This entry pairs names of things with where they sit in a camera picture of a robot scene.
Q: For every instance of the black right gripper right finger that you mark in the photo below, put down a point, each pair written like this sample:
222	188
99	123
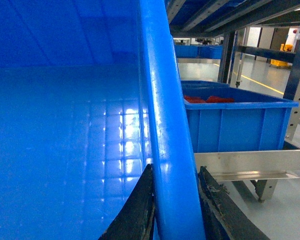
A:
222	218

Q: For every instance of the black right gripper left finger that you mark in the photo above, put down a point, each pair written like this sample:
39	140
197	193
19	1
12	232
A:
136	219

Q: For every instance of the large blue plastic crate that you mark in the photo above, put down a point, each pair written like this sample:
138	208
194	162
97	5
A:
90	94

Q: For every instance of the blue crate with red parts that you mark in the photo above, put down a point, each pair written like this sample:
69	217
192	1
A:
227	119

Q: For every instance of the blue crates in far background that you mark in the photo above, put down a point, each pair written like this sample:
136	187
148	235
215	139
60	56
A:
198	51

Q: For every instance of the yellow mop bucket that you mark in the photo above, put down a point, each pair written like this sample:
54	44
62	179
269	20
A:
285	58

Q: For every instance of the metal shelf rack frame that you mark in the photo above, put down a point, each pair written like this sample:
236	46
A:
232	19

